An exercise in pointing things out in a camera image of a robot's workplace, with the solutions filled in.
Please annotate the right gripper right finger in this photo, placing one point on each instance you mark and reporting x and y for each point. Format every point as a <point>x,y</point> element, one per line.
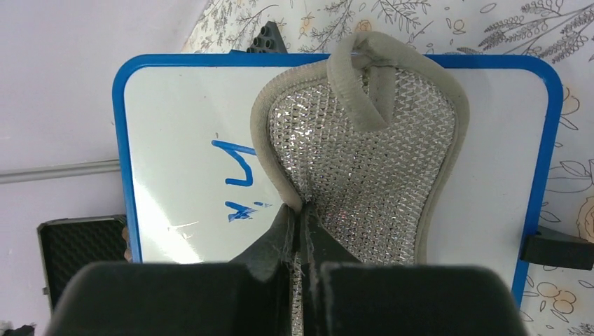
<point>344,296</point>

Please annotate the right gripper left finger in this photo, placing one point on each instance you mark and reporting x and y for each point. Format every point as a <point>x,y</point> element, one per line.
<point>248,295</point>

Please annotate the blue framed whiteboard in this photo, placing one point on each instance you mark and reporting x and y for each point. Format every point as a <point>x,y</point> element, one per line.
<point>194,192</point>

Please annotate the silver sparkly scrub sponge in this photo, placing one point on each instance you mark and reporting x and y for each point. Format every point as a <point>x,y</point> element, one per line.
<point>364,141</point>

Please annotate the black poker chip case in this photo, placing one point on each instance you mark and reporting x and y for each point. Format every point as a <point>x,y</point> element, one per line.
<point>69,244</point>

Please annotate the floral table mat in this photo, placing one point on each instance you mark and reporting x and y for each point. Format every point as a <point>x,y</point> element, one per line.
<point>555,301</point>

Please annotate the dark grey lego baseplate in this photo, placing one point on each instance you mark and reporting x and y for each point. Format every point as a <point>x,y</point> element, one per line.
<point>268,41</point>

